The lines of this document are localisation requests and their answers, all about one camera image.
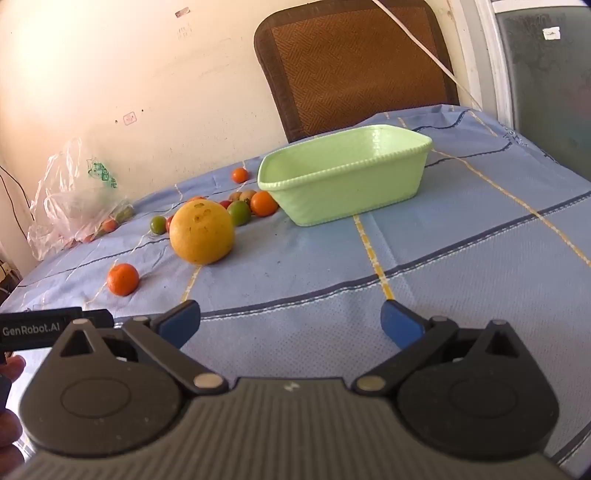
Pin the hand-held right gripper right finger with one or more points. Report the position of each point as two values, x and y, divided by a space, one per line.
399 325

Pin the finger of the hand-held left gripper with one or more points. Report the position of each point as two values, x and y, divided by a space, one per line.
99 319

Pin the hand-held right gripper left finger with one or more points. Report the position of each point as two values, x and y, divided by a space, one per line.
180 323

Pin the yellow mango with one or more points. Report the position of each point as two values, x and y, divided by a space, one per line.
201 232

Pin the green tomato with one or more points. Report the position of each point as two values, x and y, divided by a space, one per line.
158 225
239 213

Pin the light green plastic basket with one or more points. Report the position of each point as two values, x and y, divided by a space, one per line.
351 184

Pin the person's left hand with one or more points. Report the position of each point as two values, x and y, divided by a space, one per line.
11 429

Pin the small red fruit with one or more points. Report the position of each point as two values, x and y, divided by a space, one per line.
109 225

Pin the blue checked tablecloth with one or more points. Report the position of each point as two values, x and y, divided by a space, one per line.
323 267

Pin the yellow-green fruit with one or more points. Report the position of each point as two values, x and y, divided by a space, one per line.
123 213

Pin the clear plastic bag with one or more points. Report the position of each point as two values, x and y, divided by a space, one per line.
69 198

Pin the brown round fruit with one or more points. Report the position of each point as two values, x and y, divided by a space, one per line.
242 194

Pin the small orange tangerine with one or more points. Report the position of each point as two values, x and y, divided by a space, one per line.
239 175

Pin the brown woven mat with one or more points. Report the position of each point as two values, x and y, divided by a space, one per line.
355 64

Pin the frosted window pane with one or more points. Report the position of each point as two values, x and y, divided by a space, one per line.
549 92

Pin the white window sticker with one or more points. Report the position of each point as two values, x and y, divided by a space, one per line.
551 33

